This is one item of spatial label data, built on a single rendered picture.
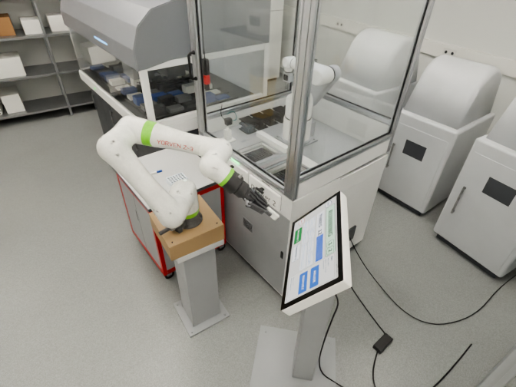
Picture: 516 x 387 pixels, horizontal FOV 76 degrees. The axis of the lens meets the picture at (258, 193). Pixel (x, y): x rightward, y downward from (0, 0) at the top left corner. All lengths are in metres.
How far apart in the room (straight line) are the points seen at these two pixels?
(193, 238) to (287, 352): 1.00
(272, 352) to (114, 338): 1.04
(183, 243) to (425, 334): 1.77
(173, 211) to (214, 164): 0.34
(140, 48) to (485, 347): 3.05
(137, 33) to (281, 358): 2.29
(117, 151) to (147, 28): 1.26
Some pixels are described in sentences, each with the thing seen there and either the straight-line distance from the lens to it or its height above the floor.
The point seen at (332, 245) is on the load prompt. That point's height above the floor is 1.16.
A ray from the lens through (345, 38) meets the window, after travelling 1.71.
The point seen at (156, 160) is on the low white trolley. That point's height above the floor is 0.76.
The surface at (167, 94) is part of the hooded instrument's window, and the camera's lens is 2.76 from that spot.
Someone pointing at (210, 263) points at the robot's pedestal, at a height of 0.56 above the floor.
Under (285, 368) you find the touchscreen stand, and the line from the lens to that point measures 2.30.
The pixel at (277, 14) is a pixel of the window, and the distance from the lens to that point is 1.67.
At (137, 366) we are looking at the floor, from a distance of 2.43.
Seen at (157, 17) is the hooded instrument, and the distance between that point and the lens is 2.60.
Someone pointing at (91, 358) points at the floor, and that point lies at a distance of 2.55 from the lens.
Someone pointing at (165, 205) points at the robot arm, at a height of 1.13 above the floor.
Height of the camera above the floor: 2.11
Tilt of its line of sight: 37 degrees down
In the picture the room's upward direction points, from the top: 2 degrees clockwise
